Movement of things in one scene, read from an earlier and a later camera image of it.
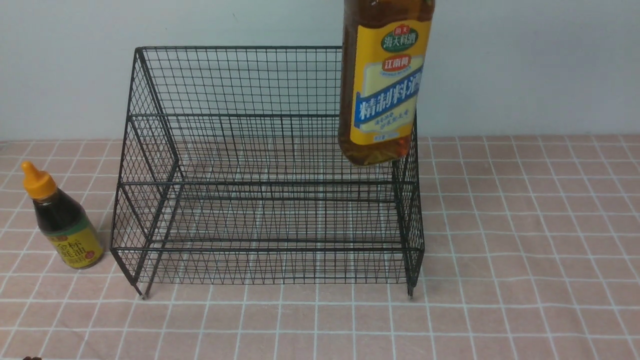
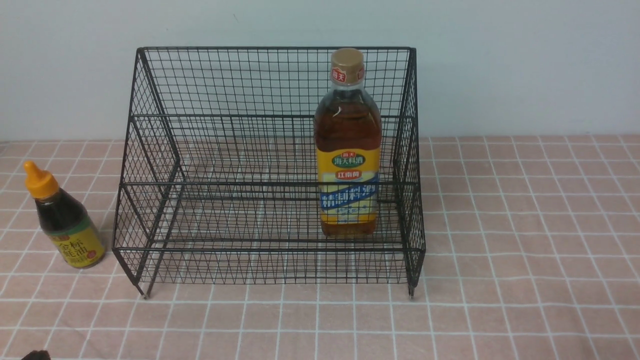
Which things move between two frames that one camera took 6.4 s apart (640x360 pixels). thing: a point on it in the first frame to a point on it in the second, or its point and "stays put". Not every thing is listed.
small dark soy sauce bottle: x=69 y=229 stays put
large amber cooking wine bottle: x=385 y=47 to x=348 y=138
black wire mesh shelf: x=230 y=173 stays put
